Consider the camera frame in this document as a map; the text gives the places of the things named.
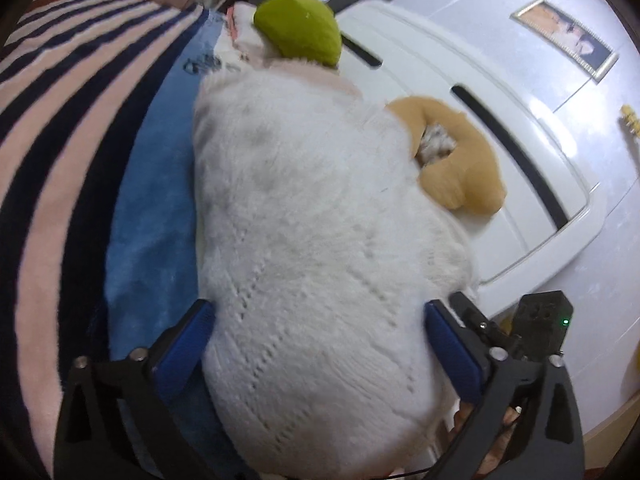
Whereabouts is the cream knit sweater with bows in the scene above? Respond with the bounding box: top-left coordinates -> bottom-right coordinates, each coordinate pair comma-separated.
193,70 -> 475,479

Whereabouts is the right hand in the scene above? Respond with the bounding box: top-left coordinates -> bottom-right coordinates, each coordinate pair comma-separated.
448,401 -> 521,479

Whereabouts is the white bed headboard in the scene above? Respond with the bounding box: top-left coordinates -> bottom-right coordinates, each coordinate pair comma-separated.
336,0 -> 605,292

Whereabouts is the tan U-shaped plush pillow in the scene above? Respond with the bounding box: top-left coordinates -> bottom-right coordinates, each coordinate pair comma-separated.
386,96 -> 506,217

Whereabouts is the striped pink navy blanket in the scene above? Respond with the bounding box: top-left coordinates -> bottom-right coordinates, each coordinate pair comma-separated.
1,0 -> 224,479

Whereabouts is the green plush pillow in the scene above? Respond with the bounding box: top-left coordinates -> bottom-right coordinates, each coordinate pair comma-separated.
253,0 -> 342,68

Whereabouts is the pink bed pillow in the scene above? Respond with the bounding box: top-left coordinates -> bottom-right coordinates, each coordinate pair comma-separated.
226,2 -> 362,98

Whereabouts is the framed wall photo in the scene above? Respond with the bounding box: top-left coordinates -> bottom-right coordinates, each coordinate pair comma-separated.
510,0 -> 618,82

